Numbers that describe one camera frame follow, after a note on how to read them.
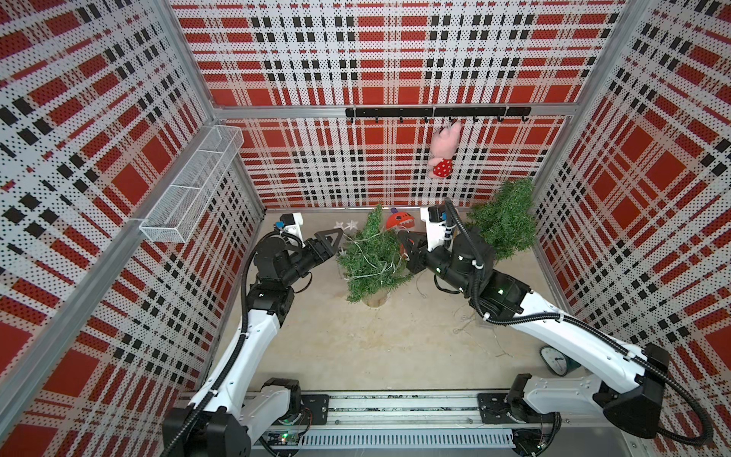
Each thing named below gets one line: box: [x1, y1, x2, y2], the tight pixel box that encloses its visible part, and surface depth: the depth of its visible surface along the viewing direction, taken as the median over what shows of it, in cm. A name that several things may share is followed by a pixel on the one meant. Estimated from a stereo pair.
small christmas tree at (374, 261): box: [336, 203, 414, 304], surface depth 75 cm
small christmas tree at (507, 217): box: [464, 178, 537, 262], surface depth 85 cm
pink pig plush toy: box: [428, 121, 462, 179], surface depth 96 cm
